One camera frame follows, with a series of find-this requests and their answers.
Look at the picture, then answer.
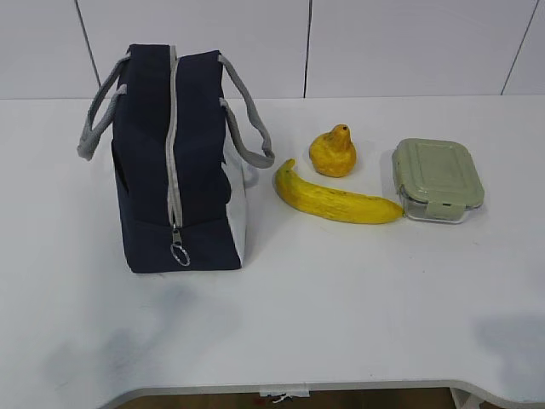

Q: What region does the white tape on table edge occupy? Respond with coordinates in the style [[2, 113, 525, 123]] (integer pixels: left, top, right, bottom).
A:
[[259, 383, 311, 405]]

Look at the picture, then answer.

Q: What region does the yellow pear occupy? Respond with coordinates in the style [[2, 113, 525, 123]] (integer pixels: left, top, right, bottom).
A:
[[309, 124, 357, 178]]

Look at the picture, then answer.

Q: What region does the silver zipper pull ring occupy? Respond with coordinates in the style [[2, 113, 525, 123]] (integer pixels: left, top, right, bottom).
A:
[[170, 226, 191, 268]]

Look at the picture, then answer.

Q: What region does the navy blue lunch bag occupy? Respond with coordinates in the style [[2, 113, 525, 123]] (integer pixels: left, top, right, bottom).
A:
[[77, 44, 275, 274]]

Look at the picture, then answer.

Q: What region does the green lidded glass container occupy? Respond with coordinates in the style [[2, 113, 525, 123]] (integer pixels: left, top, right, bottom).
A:
[[392, 138, 485, 224]]

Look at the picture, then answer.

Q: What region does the yellow banana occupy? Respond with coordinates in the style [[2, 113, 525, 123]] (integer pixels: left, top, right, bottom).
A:
[[274, 158, 404, 225]]

